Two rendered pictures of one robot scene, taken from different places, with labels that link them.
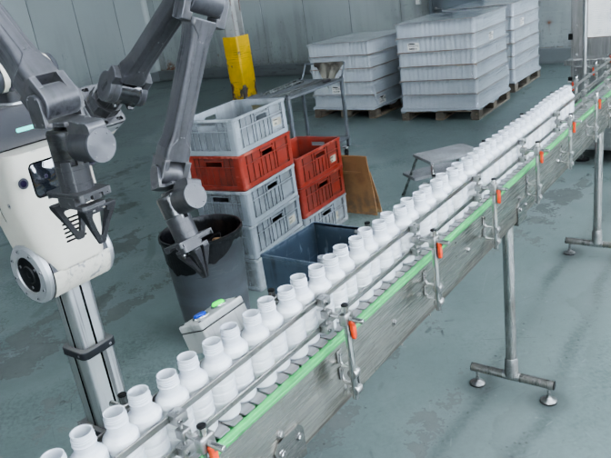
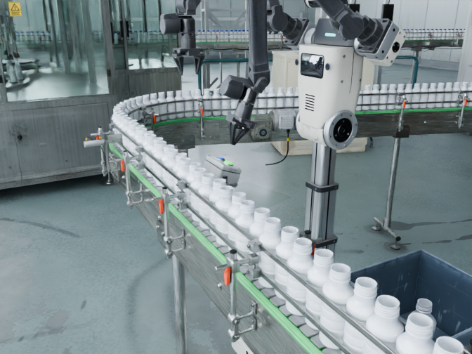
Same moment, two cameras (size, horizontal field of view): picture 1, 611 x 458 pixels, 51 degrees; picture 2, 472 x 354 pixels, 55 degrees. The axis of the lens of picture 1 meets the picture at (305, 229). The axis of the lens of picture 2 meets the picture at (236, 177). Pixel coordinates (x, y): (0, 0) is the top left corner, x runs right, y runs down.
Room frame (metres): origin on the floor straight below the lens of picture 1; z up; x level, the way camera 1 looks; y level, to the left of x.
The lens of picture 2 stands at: (1.97, -1.16, 1.61)
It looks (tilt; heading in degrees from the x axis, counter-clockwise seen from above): 20 degrees down; 114
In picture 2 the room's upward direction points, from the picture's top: straight up
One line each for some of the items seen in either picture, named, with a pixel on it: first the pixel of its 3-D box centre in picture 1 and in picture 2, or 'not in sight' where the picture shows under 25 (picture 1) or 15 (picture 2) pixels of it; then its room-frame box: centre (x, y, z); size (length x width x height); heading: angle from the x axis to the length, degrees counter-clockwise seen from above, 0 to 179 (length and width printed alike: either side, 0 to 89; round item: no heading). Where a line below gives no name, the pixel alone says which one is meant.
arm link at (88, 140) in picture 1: (76, 124); (177, 16); (1.08, 0.35, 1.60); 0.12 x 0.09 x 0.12; 52
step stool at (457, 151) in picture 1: (442, 174); not in sight; (4.95, -1.15, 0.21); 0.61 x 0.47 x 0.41; 15
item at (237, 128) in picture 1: (235, 125); not in sight; (4.06, 0.34, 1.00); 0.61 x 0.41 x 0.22; 149
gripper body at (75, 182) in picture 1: (75, 178); (187, 43); (1.11, 0.38, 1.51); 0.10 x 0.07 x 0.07; 52
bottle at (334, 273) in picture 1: (334, 287); (208, 201); (1.40, -0.05, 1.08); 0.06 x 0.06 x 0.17
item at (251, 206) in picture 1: (248, 193); not in sight; (4.05, 0.34, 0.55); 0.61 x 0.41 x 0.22; 149
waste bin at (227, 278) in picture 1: (211, 283); not in sight; (3.24, 0.55, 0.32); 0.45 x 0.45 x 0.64
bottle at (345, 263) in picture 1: (344, 276); (220, 207); (1.45, -0.08, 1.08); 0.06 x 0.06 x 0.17
